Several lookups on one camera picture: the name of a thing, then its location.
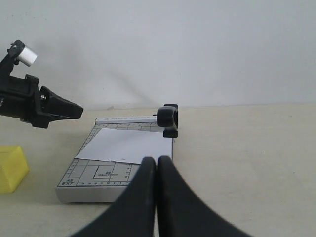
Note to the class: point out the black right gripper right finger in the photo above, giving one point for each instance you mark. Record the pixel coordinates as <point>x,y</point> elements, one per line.
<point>181,213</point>

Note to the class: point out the white paper sheet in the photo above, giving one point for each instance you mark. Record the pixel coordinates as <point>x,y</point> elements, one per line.
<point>126,146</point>

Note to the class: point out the yellow cube block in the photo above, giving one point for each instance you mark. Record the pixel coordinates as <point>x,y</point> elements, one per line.
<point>13,168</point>

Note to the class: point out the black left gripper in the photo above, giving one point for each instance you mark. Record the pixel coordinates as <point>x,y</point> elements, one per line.
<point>24,100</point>

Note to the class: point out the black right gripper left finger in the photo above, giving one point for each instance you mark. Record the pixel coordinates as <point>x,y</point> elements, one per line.
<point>133,213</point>

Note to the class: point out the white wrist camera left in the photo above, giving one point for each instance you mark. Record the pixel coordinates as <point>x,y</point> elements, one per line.
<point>19,52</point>

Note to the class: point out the grey paper cutter base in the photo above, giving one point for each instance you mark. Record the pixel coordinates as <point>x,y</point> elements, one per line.
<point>94,181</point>

